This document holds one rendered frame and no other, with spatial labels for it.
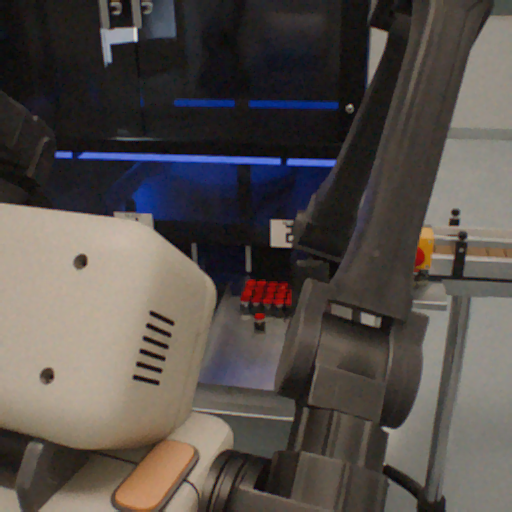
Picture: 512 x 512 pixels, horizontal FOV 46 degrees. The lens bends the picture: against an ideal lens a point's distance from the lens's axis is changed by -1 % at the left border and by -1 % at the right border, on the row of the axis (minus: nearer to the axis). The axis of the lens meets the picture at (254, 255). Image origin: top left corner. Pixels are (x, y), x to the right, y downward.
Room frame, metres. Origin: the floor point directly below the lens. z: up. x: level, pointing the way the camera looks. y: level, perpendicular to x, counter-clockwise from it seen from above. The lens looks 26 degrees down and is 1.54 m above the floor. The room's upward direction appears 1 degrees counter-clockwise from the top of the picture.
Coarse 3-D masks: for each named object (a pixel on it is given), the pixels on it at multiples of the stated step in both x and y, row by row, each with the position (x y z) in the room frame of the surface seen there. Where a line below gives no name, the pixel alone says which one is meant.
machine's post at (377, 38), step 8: (376, 32) 1.13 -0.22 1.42; (384, 32) 1.13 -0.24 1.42; (376, 40) 1.13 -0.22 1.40; (384, 40) 1.13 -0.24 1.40; (368, 48) 1.13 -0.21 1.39; (376, 48) 1.13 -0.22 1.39; (384, 48) 1.13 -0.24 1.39; (368, 56) 1.13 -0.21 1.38; (376, 56) 1.13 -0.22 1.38; (368, 64) 1.13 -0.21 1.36; (376, 64) 1.13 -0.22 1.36; (368, 72) 1.13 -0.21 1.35; (368, 80) 1.13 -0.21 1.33; (360, 208) 1.13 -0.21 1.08; (376, 320) 1.12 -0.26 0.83
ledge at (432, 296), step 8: (432, 280) 1.20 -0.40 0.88; (440, 280) 1.20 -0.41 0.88; (424, 288) 1.16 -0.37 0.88; (432, 288) 1.16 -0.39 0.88; (440, 288) 1.16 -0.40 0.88; (416, 296) 1.13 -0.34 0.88; (424, 296) 1.13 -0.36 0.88; (432, 296) 1.13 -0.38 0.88; (440, 296) 1.13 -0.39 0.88; (416, 304) 1.11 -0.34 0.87; (424, 304) 1.10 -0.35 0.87; (432, 304) 1.10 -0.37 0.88; (440, 304) 1.10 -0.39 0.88
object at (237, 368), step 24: (216, 312) 1.02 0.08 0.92; (336, 312) 1.07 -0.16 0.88; (216, 336) 0.99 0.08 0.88; (240, 336) 0.99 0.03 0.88; (216, 360) 0.91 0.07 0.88; (240, 360) 0.91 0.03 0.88; (264, 360) 0.91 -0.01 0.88; (216, 384) 0.80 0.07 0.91; (240, 384) 0.84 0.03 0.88; (264, 384) 0.84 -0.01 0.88; (288, 408) 0.78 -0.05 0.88
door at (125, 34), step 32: (0, 0) 1.27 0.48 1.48; (32, 0) 1.26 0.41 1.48; (64, 0) 1.24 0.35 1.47; (96, 0) 1.23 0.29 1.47; (128, 0) 1.22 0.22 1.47; (0, 32) 1.27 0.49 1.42; (32, 32) 1.26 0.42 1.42; (64, 32) 1.25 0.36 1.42; (96, 32) 1.23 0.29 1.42; (128, 32) 1.22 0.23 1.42; (0, 64) 1.27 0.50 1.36; (32, 64) 1.26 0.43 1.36; (64, 64) 1.25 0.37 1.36; (96, 64) 1.24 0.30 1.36; (128, 64) 1.22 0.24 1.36; (32, 96) 1.26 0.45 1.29; (64, 96) 1.25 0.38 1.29; (96, 96) 1.24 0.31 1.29; (128, 96) 1.22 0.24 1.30; (64, 128) 1.25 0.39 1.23; (96, 128) 1.24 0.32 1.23; (128, 128) 1.23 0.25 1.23
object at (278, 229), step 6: (276, 222) 1.16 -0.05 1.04; (282, 222) 1.16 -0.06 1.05; (288, 222) 1.16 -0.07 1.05; (276, 228) 1.16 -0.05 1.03; (282, 228) 1.16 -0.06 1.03; (288, 228) 1.16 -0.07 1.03; (276, 234) 1.16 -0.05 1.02; (282, 234) 1.16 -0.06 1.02; (276, 240) 1.16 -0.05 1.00; (282, 240) 1.16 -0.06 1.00; (282, 246) 1.16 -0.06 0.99; (288, 246) 1.16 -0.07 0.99
